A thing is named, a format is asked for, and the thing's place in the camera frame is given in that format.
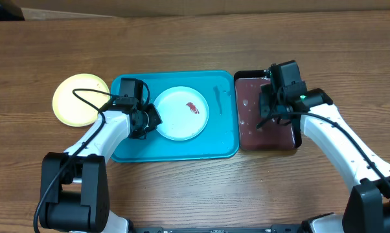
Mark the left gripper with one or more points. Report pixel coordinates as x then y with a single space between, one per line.
155 120

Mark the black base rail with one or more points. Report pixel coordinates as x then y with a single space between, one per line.
276 228

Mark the dark object top-left corner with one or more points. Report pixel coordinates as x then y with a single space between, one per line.
9 11

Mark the light blue plate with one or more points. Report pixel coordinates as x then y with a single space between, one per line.
184 113

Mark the teal plastic tray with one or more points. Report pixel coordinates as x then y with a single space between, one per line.
219 139

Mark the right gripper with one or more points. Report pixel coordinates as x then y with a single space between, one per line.
268 111

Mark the black water tray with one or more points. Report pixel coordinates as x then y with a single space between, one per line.
272 135

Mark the yellow plate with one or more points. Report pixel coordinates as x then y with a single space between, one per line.
68 108

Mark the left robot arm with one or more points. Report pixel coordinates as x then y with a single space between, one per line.
74 194

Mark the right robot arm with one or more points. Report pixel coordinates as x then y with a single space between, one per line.
312 113

